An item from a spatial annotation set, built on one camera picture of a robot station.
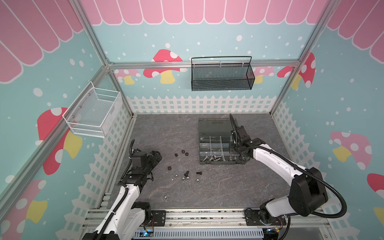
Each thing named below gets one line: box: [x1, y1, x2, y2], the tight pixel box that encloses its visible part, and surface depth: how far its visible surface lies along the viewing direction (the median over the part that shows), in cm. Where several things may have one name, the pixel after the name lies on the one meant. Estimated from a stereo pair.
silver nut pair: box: [181, 176, 191, 182], surface depth 89 cm
